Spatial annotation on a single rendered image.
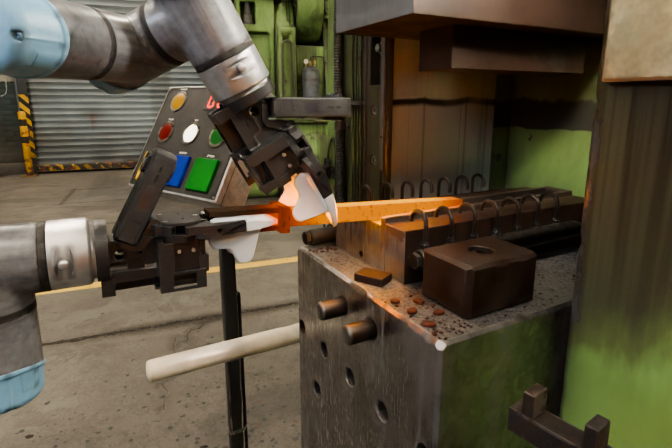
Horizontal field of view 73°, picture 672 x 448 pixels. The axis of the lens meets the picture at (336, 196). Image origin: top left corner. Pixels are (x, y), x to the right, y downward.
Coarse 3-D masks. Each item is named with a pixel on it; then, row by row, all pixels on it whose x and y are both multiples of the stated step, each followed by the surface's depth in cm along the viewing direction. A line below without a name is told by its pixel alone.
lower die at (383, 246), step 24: (480, 192) 93; (504, 192) 83; (384, 216) 66; (408, 216) 67; (432, 216) 69; (456, 216) 69; (480, 216) 69; (504, 216) 70; (528, 216) 73; (552, 216) 76; (576, 216) 79; (336, 240) 80; (360, 240) 72; (384, 240) 66; (408, 240) 62; (432, 240) 64; (456, 240) 66; (576, 240) 80; (384, 264) 67; (408, 264) 63
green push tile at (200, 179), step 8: (200, 160) 99; (208, 160) 98; (216, 160) 97; (192, 168) 100; (200, 168) 98; (208, 168) 97; (216, 168) 96; (192, 176) 99; (200, 176) 97; (208, 176) 96; (192, 184) 98; (200, 184) 97; (208, 184) 95
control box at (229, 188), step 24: (168, 96) 117; (192, 96) 111; (168, 120) 113; (192, 120) 108; (168, 144) 110; (192, 144) 104; (216, 144) 99; (168, 192) 103; (192, 192) 98; (216, 192) 94; (240, 192) 98
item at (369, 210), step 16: (208, 208) 57; (224, 208) 57; (240, 208) 58; (256, 208) 58; (272, 208) 59; (288, 208) 59; (352, 208) 64; (368, 208) 65; (384, 208) 67; (400, 208) 68; (416, 208) 70; (432, 208) 71; (288, 224) 59; (304, 224) 61
